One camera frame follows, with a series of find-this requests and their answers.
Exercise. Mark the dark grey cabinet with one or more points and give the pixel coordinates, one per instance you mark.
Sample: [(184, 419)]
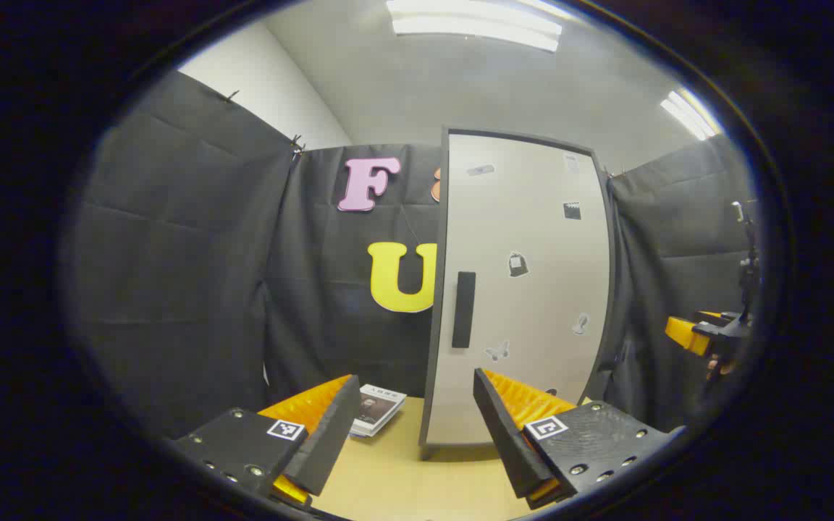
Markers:
[(437, 325)]

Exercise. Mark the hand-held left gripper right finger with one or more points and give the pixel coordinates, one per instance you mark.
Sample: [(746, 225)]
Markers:
[(507, 441)]

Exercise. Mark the white book with dark picture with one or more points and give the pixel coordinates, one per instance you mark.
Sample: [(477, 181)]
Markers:
[(377, 409)]

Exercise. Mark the long ceiling light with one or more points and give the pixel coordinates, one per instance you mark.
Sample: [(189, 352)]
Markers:
[(688, 112), (475, 25)]

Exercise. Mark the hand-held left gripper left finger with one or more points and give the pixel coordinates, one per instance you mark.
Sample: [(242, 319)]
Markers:
[(330, 441)]

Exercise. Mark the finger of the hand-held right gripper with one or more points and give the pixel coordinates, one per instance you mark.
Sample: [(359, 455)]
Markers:
[(712, 316), (688, 334)]

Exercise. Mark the cream cabinet door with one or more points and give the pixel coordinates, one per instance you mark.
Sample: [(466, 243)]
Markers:
[(518, 217)]

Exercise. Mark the black backdrop cloth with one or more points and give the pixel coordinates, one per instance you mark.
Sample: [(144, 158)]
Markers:
[(185, 253)]

